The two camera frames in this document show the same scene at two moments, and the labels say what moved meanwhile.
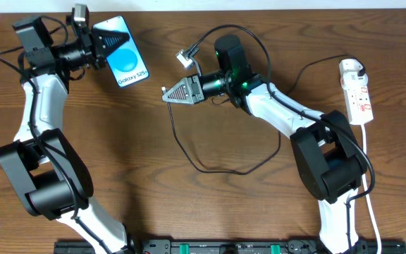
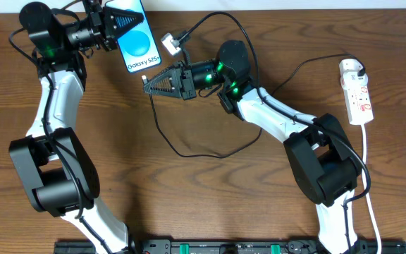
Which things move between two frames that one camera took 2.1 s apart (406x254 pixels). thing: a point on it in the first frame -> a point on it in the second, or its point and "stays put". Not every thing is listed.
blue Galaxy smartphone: (126, 62) -> (138, 46)
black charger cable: (278, 136) -> (259, 131)
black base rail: (224, 246) stays put
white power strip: (356, 92) stays put
